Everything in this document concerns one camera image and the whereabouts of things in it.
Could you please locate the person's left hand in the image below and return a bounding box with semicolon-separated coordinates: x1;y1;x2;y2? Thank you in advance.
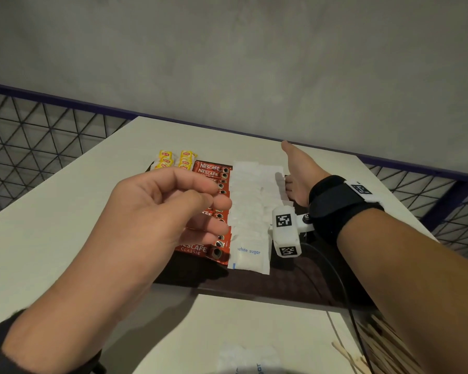
2;167;233;374

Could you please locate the person's right hand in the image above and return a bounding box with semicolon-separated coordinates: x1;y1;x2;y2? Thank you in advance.
281;140;331;207

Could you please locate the row of red Nescafe sachets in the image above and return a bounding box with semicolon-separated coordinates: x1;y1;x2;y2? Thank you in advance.
175;160;233;266

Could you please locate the brown plastic tray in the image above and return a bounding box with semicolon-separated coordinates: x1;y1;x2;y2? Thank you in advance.
146;163;379;308

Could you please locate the bundle of wooden stir sticks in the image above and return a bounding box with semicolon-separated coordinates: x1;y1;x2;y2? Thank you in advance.
331;311;426;374

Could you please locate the person's right forearm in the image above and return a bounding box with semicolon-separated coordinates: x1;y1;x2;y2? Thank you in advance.
337;208;468;374

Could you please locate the black right wrist band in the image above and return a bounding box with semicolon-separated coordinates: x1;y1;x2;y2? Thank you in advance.
308;175;386;246

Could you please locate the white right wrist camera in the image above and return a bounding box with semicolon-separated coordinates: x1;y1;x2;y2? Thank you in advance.
272;206;315;258

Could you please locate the black right camera cable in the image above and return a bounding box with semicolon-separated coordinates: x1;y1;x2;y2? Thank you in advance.
300;242;375;374

